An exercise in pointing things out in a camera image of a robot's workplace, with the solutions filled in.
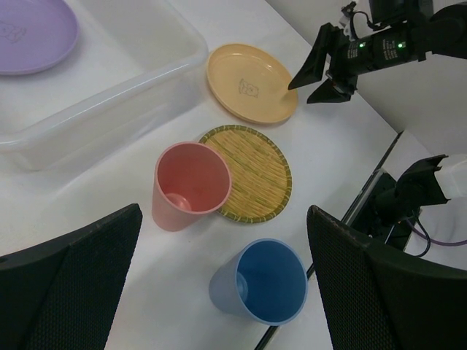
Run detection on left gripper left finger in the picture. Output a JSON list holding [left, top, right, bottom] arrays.
[[1, 203, 142, 349]]

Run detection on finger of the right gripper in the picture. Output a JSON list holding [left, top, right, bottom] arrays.
[[306, 79, 351, 104], [288, 23, 347, 90]]

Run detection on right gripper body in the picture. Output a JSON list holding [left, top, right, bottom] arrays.
[[326, 27, 424, 93]]

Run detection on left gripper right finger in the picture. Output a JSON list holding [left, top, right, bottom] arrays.
[[306, 206, 466, 349]]

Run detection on beige plate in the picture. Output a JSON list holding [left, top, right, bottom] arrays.
[[206, 43, 298, 125]]

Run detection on round bamboo mat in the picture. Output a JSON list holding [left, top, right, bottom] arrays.
[[199, 125, 293, 224]]

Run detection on purple plate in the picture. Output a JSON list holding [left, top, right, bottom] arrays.
[[1, 1, 80, 76]]

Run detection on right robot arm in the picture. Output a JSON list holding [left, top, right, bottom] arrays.
[[289, 1, 466, 151]]

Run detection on clear plastic bin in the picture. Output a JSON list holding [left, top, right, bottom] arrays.
[[1, 1, 208, 170]]

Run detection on blue plastic cup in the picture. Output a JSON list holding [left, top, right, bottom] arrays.
[[209, 238, 308, 327]]

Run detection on pink plastic cup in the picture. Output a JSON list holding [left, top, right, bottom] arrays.
[[152, 141, 232, 232]]

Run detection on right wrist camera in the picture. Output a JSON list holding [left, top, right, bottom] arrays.
[[339, 1, 433, 40]]

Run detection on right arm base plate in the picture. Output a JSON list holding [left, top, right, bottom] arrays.
[[342, 169, 412, 251]]

